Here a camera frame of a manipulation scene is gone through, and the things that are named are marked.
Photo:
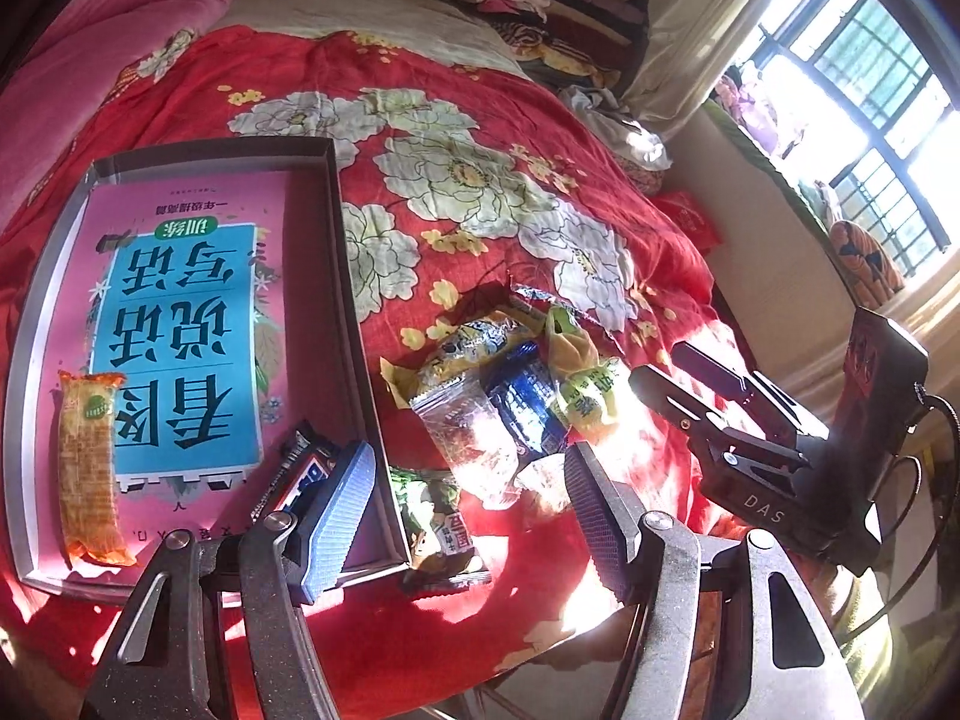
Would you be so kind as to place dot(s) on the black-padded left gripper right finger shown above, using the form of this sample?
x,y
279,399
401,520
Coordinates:
x,y
608,521

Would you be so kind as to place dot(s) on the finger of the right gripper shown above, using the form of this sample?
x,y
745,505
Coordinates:
x,y
701,412
739,382

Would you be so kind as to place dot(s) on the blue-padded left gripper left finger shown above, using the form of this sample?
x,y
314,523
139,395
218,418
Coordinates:
x,y
328,512

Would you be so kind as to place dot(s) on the blue white wafer bar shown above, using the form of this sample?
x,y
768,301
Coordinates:
x,y
306,457

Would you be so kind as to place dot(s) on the green milk stick snack packet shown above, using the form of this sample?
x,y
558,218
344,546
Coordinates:
x,y
594,402

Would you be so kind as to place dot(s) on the black green pea snack packet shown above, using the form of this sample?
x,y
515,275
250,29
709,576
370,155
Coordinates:
x,y
443,557

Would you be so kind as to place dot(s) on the clear meat floss cake packet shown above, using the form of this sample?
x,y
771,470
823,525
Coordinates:
x,y
570,349

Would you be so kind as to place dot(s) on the clear round pastry packet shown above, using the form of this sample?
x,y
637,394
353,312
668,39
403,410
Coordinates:
x,y
472,439

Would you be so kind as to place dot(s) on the yellow candy packet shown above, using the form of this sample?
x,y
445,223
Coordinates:
x,y
467,347

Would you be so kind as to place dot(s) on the orange long cracker packet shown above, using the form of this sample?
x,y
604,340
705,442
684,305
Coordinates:
x,y
86,479

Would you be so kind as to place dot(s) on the red candy packet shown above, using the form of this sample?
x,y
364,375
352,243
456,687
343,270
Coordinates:
x,y
537,302

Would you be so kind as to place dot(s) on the orange patterned cushion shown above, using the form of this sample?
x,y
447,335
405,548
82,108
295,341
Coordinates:
x,y
874,277

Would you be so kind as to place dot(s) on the red plastic bag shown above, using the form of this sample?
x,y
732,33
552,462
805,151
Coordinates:
x,y
683,210

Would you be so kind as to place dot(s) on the pink and blue book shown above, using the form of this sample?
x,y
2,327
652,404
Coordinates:
x,y
177,285

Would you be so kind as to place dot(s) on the window with metal bars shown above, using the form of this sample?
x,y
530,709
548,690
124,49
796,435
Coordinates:
x,y
838,93

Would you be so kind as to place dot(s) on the white grey cloth bundle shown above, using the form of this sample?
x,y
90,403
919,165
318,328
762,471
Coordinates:
x,y
598,110

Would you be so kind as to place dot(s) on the beige curtain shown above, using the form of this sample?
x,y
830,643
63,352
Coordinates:
x,y
689,44

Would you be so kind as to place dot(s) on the pile of folded clothes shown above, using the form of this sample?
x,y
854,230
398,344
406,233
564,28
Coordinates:
x,y
560,43

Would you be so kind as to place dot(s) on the pink plush blanket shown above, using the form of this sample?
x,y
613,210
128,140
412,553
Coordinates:
x,y
71,70

